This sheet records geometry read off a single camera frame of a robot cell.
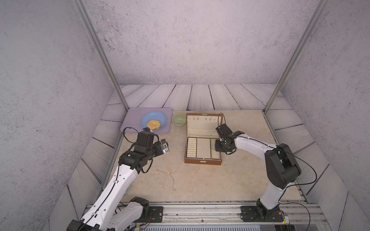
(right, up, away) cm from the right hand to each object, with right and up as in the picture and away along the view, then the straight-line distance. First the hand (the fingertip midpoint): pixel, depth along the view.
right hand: (218, 148), depth 93 cm
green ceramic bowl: (-26, +18, +18) cm, 37 cm away
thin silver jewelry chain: (-27, -21, -12) cm, 36 cm away
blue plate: (-46, +22, +22) cm, 56 cm away
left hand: (-32, +4, -16) cm, 36 cm away
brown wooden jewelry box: (-10, +8, +5) cm, 14 cm away
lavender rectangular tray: (-63, +16, +21) cm, 68 cm away
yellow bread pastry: (-45, +15, +15) cm, 49 cm away
